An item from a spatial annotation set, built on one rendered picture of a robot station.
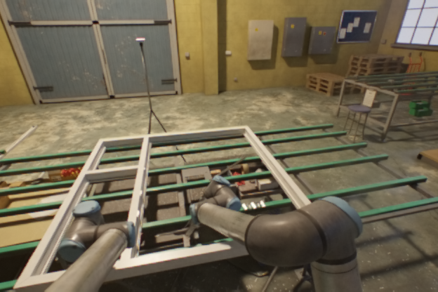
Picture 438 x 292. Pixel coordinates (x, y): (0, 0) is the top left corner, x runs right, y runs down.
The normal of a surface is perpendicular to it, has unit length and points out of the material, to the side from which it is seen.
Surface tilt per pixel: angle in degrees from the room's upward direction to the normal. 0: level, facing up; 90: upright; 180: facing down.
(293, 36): 90
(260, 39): 90
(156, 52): 90
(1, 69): 90
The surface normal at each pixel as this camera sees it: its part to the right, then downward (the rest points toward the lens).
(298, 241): -0.19, -0.22
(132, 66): 0.22, 0.45
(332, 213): 0.14, -0.71
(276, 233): -0.49, -0.49
